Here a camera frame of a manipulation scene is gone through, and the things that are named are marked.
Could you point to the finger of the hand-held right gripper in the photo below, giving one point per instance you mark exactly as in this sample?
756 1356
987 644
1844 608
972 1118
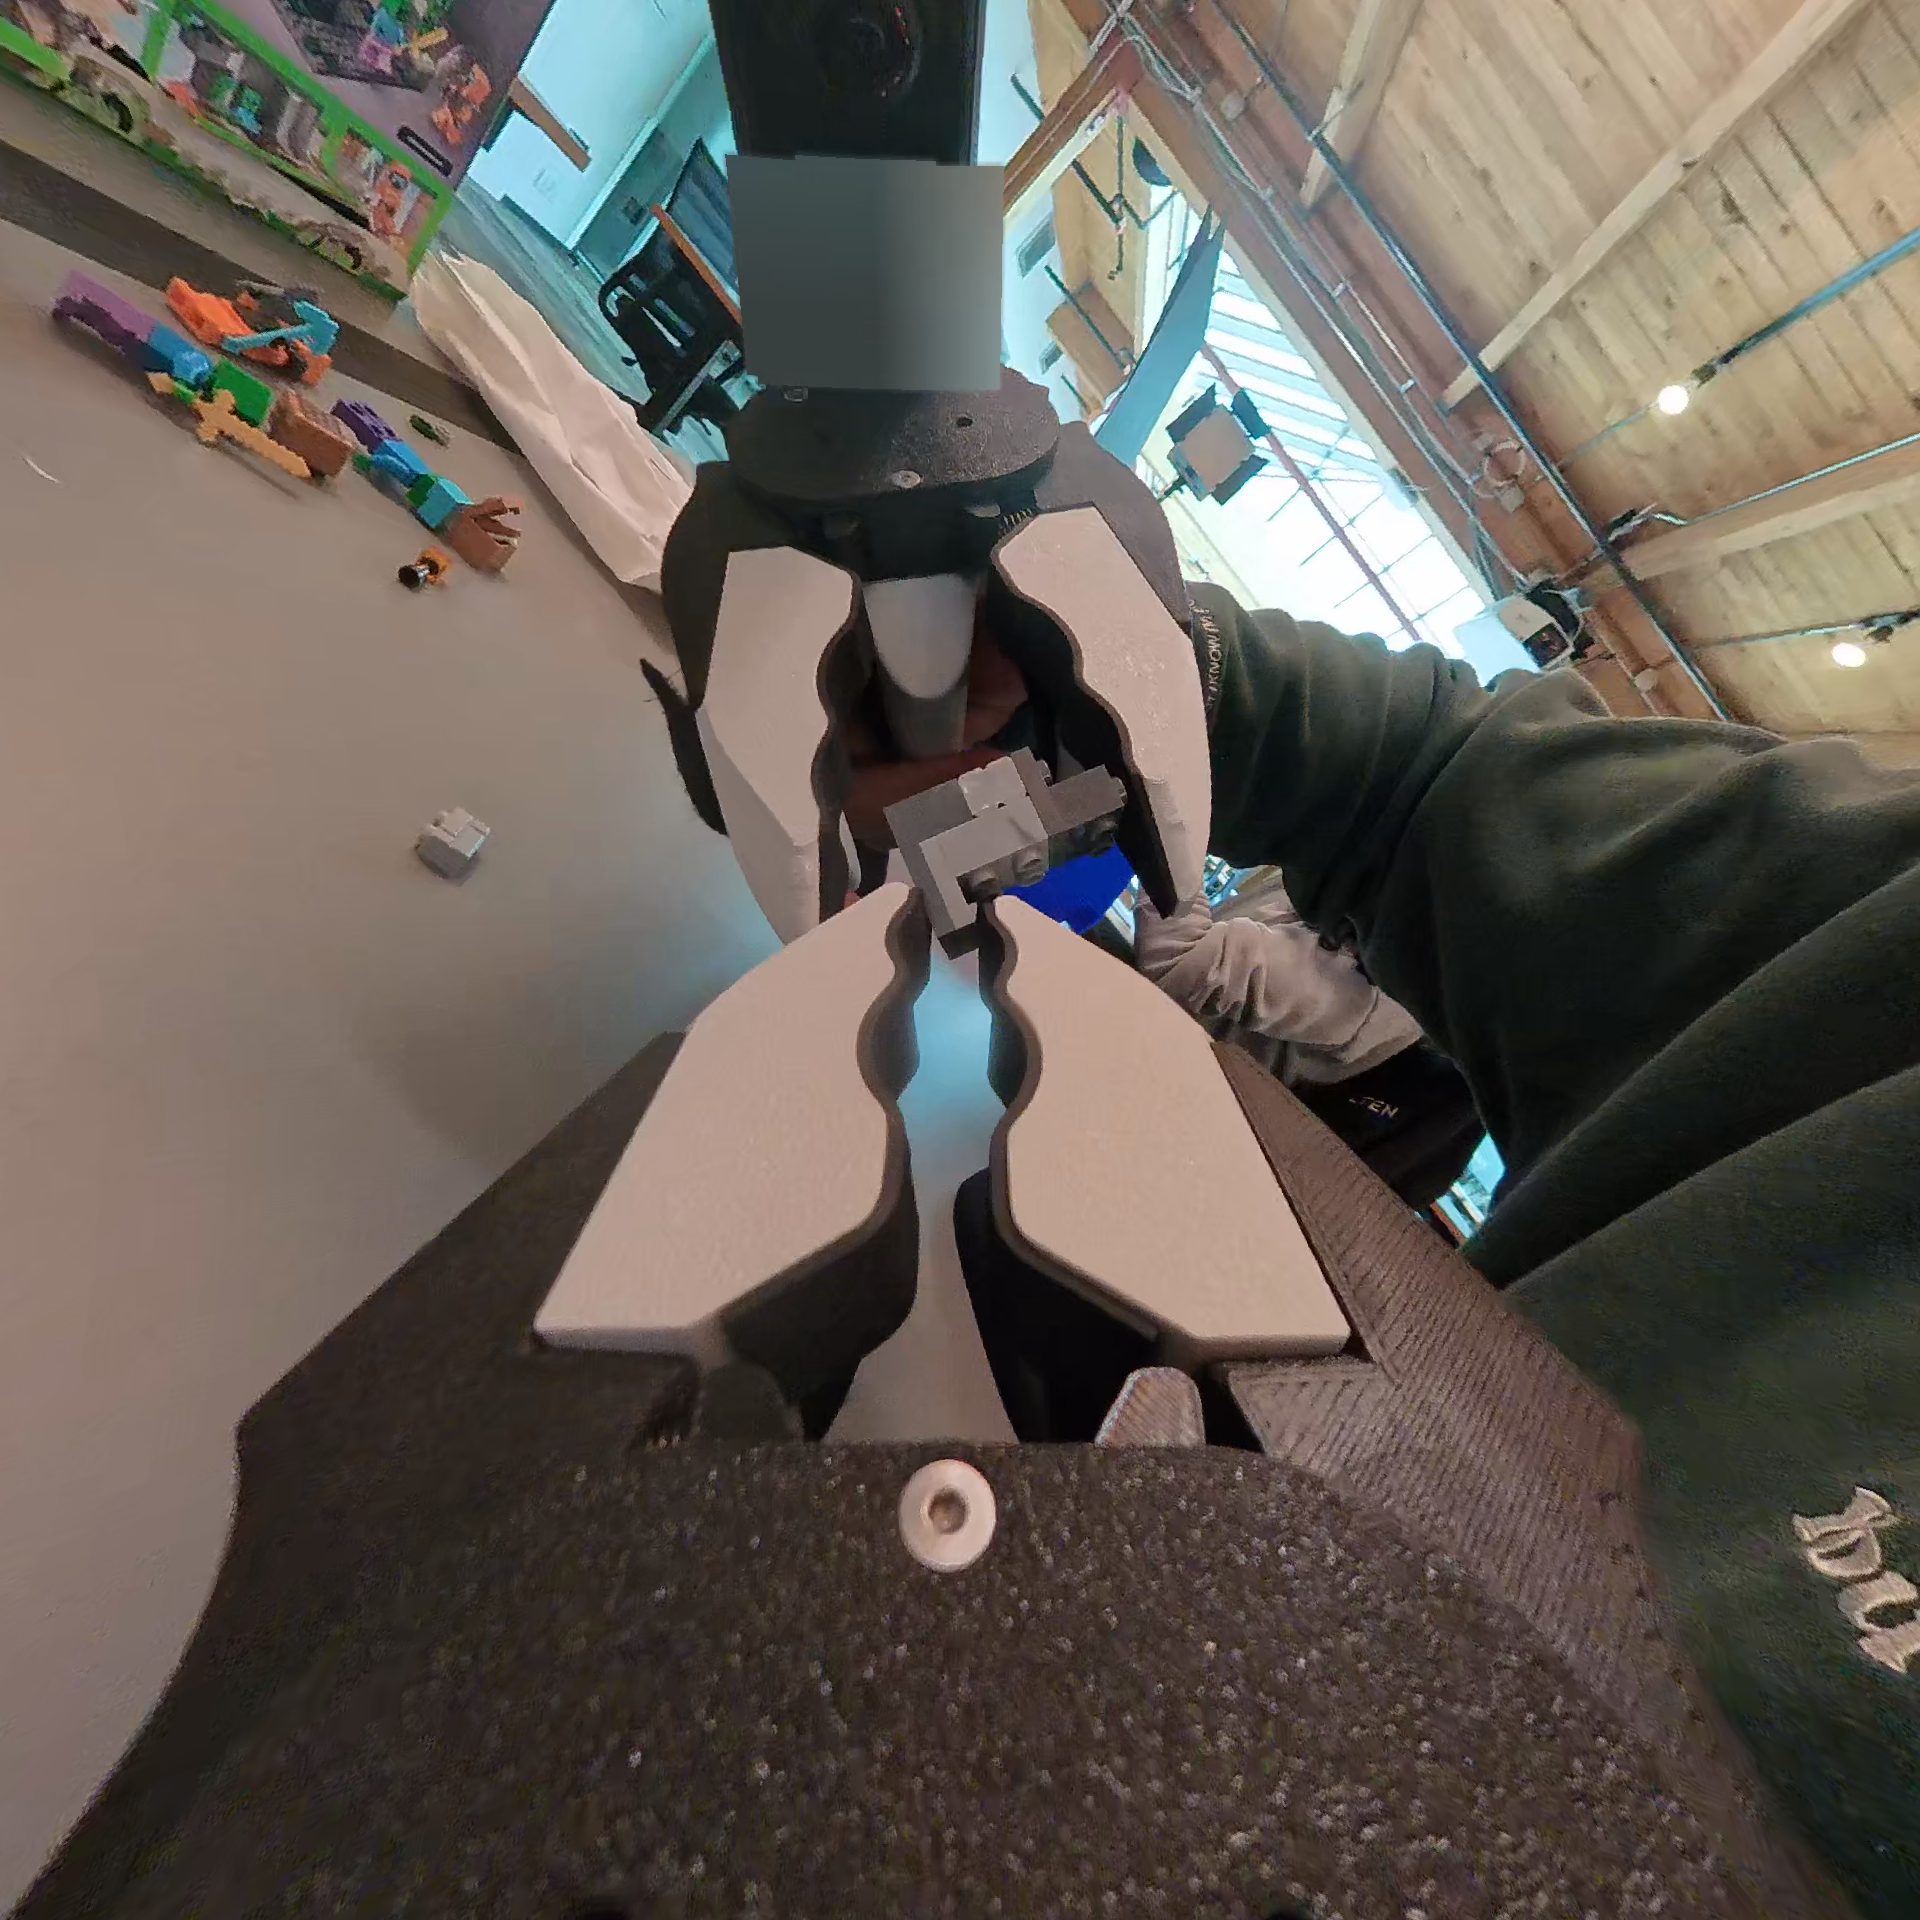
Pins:
1110 628
764 674

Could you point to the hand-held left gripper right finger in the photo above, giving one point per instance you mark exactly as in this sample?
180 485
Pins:
1155 1171

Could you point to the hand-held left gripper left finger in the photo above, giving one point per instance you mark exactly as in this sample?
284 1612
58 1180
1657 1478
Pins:
722 1171

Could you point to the grey toy brick assembly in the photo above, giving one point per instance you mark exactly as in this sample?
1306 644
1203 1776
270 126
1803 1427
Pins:
990 840

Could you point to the person's right forearm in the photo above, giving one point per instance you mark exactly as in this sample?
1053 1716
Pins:
1500 840

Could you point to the grey desk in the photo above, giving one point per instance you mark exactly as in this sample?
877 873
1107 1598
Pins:
226 1050

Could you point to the person's right hand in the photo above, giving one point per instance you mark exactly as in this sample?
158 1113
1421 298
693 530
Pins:
1002 698

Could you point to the studio light panel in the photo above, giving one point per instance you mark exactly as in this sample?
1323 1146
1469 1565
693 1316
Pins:
1219 442

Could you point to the blue plastic bin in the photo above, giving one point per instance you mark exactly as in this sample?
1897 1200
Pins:
1074 892

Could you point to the black office chair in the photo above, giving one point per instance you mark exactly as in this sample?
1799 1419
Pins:
662 300

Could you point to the black panel on wooden easel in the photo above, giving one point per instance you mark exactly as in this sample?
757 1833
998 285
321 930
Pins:
1163 346

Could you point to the brown toy chest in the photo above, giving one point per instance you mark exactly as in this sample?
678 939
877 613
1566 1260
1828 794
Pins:
487 537

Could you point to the white paper bag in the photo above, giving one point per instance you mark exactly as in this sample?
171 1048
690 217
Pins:
540 404

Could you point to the small light grey brick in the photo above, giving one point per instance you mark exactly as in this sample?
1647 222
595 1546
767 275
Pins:
453 843

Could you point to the small toy torch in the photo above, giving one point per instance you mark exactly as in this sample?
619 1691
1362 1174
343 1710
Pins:
427 569

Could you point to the purple turquoise toy figure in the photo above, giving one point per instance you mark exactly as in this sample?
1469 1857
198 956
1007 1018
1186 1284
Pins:
399 458

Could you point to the brown toy crate brick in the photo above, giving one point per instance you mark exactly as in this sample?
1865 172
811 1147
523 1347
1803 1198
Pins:
311 432

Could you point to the person's green sweatshirt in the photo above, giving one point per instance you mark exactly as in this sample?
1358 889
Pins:
1724 1349

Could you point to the round ceiling lamp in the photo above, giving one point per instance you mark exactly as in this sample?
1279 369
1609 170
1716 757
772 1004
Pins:
1849 652
1675 397

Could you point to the orange plate with turquoise tool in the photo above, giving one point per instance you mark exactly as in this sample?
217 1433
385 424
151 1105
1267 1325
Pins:
241 323

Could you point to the green toy brick set box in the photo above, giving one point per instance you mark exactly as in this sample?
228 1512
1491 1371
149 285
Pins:
377 90

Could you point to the toy figure with yellow sword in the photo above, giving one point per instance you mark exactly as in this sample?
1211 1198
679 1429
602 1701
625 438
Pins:
182 358

